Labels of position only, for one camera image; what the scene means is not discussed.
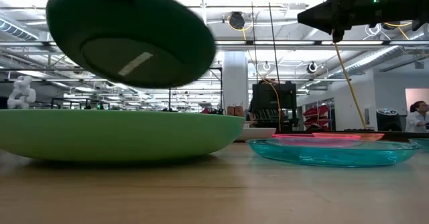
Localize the light green plastic plate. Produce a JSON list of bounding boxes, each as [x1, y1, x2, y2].
[[0, 109, 246, 163]]

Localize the brown cardboard boxes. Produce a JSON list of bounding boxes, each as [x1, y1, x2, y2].
[[227, 105, 246, 118]]

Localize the pale pink plastic plate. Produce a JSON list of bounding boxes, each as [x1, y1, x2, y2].
[[234, 127, 278, 142]]

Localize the white building column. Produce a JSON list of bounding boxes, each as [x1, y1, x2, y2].
[[222, 51, 249, 117]]

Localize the large green bowl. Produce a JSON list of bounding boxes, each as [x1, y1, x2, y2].
[[46, 0, 217, 89]]

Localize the clear pink plastic plate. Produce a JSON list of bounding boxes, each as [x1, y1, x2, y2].
[[271, 133, 362, 148]]

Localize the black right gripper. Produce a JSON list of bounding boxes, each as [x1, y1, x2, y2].
[[296, 0, 416, 44]]

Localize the red storage bins shelf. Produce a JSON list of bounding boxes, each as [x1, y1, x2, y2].
[[302, 105, 331, 128]]

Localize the black equipment cart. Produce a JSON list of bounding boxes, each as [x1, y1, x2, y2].
[[249, 80, 299, 133]]

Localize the black cylindrical bin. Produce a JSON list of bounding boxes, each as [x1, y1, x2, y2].
[[375, 107, 403, 132]]

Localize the white robot figure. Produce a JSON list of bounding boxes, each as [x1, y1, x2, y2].
[[7, 75, 37, 110]]

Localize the thin yellow hanging cable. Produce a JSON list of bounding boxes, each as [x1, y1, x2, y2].
[[227, 15, 283, 131]]

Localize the thick yellow cable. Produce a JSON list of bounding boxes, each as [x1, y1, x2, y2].
[[333, 32, 368, 129]]

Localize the clear orange plastic plate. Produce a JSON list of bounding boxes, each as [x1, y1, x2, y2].
[[311, 131, 385, 142]]

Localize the black ceiling cable reel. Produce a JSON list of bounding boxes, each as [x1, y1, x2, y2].
[[229, 11, 247, 31]]

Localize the black hanging cable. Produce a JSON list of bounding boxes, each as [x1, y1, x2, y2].
[[265, 0, 282, 84]]

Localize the person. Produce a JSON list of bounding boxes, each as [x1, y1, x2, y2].
[[405, 100, 429, 133]]

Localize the clear teal plastic plate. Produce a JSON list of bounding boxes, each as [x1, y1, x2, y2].
[[408, 137, 429, 153], [247, 137, 422, 168]]

